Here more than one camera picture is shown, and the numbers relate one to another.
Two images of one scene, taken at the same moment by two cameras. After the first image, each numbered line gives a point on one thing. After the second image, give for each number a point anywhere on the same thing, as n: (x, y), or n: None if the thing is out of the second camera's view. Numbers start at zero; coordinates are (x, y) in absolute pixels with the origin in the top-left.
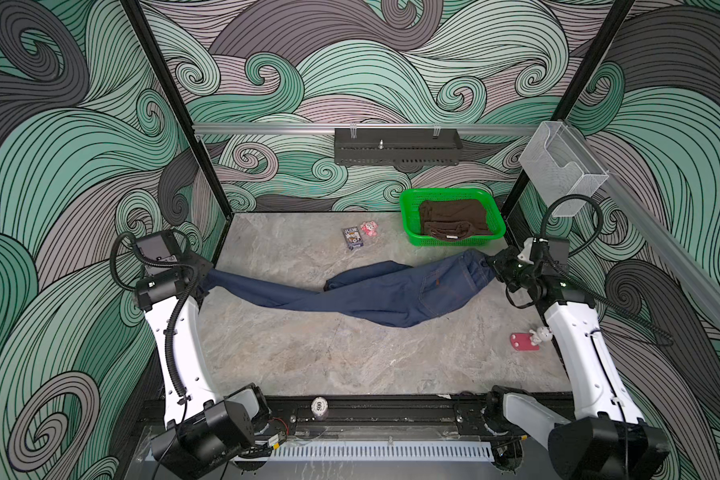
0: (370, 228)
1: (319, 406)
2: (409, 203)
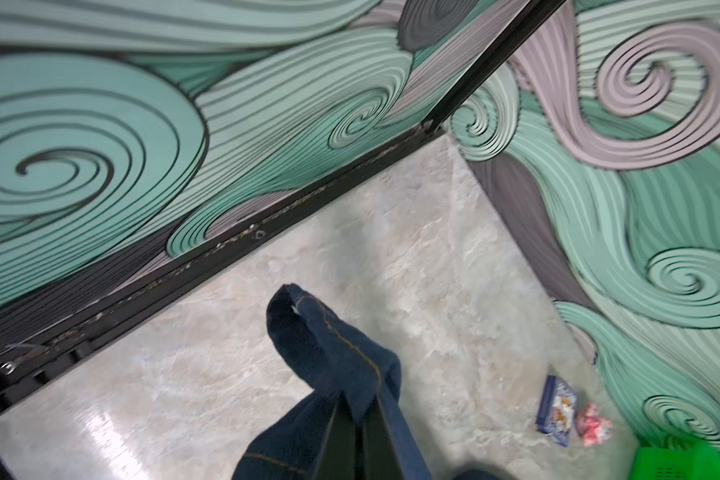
0: (591, 427)
1: None
2: (697, 462)
